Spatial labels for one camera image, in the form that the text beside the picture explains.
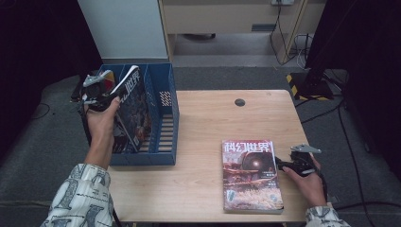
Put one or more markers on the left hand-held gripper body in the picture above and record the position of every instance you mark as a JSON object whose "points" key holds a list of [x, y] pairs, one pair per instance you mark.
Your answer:
{"points": [[96, 91]]}

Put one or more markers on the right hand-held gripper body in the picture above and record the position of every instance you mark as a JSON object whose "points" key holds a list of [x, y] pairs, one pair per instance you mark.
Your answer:
{"points": [[301, 164]]}

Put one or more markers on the dark blue cover magazine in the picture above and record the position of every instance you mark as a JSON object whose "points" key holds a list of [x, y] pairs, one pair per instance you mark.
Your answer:
{"points": [[134, 113]]}

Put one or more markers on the red cover magazine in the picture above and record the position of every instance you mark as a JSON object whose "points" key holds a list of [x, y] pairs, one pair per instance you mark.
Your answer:
{"points": [[252, 176]]}

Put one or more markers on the blue plastic file rack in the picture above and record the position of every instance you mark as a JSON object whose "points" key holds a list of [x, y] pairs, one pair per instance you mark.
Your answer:
{"points": [[164, 126]]}

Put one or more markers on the person's right hand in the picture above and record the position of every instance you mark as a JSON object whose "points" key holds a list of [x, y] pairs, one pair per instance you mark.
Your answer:
{"points": [[310, 186]]}

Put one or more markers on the person's left hand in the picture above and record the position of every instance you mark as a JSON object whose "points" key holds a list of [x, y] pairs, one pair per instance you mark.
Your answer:
{"points": [[102, 126]]}

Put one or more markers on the black stand base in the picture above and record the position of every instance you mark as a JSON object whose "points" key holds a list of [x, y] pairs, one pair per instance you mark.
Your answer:
{"points": [[76, 94]]}

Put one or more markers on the grey tape strip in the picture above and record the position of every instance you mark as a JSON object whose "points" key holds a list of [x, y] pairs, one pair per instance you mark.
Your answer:
{"points": [[333, 198]]}

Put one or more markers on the white cabinet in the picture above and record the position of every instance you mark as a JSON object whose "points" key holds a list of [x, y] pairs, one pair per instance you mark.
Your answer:
{"points": [[126, 28]]}

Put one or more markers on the dark curtain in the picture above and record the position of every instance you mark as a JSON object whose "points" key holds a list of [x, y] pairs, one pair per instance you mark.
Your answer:
{"points": [[372, 47], [38, 47]]}

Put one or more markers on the grey table grommet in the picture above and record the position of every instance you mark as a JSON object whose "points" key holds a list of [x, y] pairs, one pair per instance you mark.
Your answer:
{"points": [[239, 102]]}

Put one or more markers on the black stand with hazard tape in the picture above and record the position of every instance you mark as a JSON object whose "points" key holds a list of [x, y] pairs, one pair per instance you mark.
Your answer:
{"points": [[312, 86]]}

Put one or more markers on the light wooden desk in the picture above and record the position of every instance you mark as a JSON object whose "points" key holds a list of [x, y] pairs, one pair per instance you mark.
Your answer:
{"points": [[220, 17]]}

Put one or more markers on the white power strip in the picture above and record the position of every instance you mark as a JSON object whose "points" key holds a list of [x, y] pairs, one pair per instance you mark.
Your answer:
{"points": [[282, 2]]}

